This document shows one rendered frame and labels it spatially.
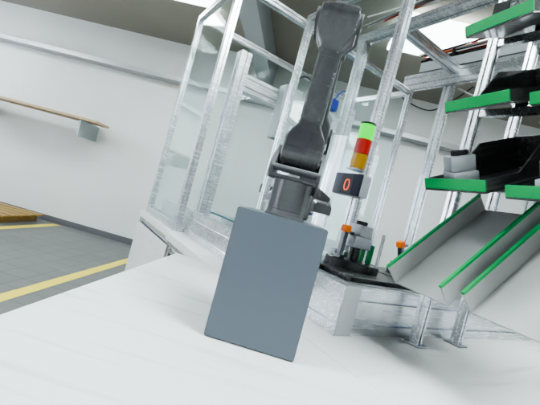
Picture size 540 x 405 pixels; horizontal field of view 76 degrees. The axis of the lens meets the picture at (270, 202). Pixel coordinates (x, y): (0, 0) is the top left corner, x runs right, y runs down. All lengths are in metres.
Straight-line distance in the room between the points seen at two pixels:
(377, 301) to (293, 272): 0.32
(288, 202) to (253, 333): 0.21
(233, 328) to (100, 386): 0.21
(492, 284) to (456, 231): 0.18
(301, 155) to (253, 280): 0.22
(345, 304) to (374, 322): 0.11
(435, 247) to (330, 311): 0.26
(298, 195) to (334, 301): 0.26
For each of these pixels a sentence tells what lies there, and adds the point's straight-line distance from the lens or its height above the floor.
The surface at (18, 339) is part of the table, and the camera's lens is 0.50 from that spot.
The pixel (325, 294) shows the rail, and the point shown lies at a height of 0.92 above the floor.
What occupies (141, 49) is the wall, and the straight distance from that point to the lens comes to 5.84.
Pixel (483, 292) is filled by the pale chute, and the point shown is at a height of 1.03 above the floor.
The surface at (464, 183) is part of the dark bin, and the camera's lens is 0.72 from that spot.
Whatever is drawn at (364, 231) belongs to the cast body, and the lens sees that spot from 0.93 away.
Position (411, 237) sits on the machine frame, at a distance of 2.16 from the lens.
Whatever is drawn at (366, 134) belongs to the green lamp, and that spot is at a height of 1.37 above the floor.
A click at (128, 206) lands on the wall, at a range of 5.41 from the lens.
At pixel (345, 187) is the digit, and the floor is 1.19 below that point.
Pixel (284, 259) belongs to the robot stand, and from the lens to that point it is 0.52.
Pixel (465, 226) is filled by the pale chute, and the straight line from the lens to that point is 0.86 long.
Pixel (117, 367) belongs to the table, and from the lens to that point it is 0.45.
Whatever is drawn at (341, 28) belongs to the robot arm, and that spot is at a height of 1.40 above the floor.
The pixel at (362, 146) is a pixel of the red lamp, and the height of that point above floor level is 1.33.
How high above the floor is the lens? 1.07
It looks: level
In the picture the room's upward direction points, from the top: 15 degrees clockwise
